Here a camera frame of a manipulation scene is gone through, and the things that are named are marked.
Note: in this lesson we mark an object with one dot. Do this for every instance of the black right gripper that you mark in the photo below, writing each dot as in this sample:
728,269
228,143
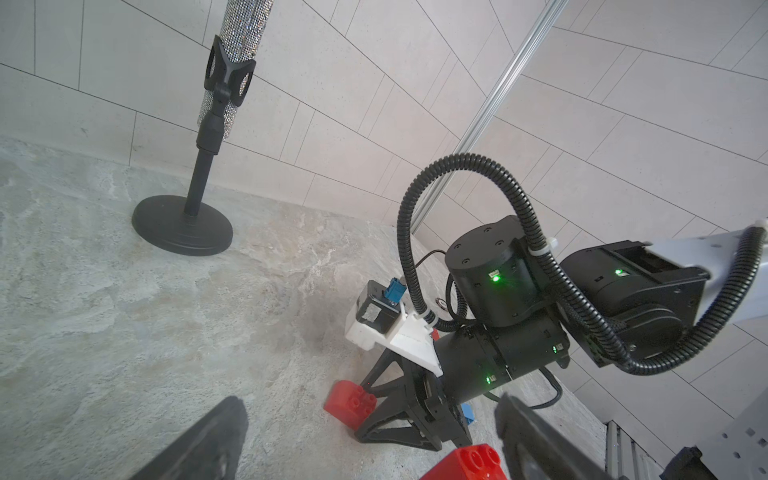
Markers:
474,360

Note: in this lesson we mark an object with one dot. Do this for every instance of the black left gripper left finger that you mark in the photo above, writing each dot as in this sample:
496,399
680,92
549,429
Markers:
210,449

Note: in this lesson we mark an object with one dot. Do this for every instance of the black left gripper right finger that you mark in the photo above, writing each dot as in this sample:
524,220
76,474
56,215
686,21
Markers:
533,449

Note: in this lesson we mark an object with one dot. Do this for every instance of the red lego brick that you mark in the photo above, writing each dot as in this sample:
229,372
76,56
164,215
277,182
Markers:
350,403
476,462

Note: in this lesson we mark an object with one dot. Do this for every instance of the red lego brick top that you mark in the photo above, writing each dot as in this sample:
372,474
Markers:
476,462

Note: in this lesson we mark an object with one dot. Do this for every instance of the light blue lego brick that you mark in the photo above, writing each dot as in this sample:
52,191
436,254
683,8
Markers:
468,413

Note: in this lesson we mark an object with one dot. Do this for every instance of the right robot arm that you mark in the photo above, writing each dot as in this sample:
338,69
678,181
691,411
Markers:
665,303

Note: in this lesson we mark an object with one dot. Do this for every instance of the black microphone stand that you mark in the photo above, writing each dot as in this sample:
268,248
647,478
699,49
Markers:
186,225

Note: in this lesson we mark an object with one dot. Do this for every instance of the glittery silver microphone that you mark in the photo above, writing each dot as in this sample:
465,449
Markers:
237,36

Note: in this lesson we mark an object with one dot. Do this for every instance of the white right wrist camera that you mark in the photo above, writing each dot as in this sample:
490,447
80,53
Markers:
375,320

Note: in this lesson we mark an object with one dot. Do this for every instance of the aluminium rail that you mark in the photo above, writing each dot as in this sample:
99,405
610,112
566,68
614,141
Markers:
625,459

